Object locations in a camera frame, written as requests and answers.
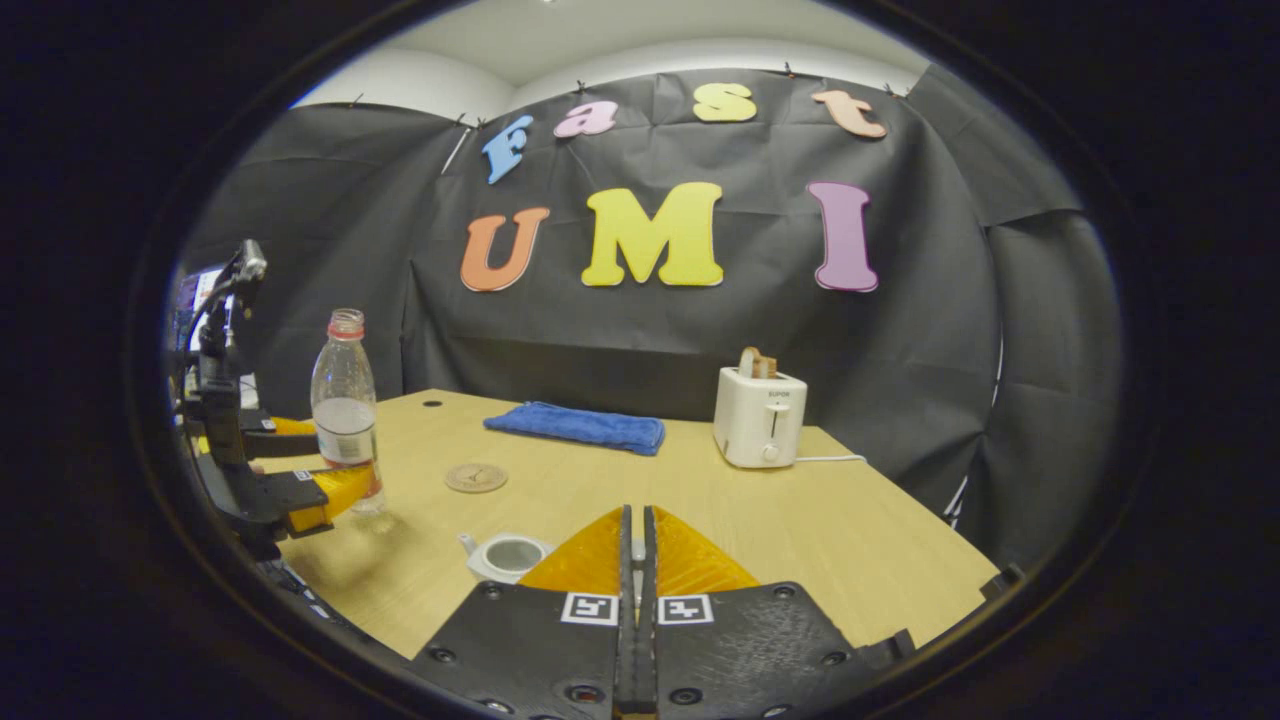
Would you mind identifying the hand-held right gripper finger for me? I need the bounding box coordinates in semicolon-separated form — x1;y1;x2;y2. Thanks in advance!
408;505;638;720
640;505;883;720

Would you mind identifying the clear plastic water bottle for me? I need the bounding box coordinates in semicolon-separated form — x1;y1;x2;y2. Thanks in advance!
310;308;386;516

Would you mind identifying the white teacup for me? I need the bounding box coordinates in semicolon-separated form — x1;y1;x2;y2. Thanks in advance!
458;532;554;585

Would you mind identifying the round wooden coaster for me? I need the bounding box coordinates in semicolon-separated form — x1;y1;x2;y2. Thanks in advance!
445;463;509;494

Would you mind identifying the blue towel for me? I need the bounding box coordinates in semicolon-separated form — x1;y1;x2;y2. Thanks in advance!
483;401;666;457

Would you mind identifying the white toaster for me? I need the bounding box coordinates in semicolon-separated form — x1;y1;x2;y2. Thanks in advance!
713;366;809;470

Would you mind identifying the black backdrop cloth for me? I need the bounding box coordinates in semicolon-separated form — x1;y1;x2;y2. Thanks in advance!
180;62;1126;571

